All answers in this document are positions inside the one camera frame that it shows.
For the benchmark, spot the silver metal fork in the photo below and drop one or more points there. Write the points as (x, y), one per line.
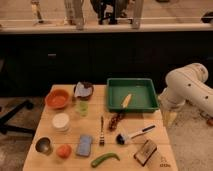
(102, 140)

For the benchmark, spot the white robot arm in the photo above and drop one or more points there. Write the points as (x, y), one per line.
(186, 84)

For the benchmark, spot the green translucent cup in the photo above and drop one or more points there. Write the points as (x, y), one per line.
(82, 107)

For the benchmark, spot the white paper cup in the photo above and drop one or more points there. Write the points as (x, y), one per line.
(60, 122)

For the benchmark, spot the small steel cup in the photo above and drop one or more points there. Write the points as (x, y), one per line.
(44, 146)

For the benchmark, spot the dark bowl with cloth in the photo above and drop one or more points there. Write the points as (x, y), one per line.
(83, 90)

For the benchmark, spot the yellow banana piece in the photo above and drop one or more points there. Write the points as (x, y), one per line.
(126, 101)

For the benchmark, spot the green plastic tray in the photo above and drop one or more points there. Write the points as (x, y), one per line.
(144, 98)

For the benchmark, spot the orange plastic bowl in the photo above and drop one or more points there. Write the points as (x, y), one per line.
(57, 99)

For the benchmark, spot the black white dish brush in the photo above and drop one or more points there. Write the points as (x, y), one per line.
(122, 139)

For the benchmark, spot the blue sponge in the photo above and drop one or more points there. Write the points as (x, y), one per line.
(84, 145)

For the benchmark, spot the dark brown card box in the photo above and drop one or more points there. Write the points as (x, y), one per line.
(145, 152)

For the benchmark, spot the orange tomato toy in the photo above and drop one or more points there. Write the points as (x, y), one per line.
(63, 151)

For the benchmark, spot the black office chair base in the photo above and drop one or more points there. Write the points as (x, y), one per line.
(5, 127)

